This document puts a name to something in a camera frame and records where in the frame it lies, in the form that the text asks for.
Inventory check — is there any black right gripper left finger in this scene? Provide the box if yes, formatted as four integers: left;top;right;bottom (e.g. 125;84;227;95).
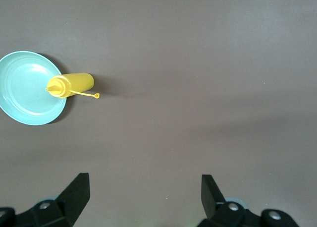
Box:
0;172;90;227

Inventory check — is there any mint green plate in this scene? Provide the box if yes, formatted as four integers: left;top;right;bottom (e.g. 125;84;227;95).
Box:
0;51;68;126

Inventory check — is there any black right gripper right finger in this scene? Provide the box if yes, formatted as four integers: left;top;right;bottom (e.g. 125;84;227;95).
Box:
198;174;299;227

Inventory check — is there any yellow mustard squeeze bottle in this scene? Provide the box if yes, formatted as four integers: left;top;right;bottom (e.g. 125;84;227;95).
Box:
45;72;101;100

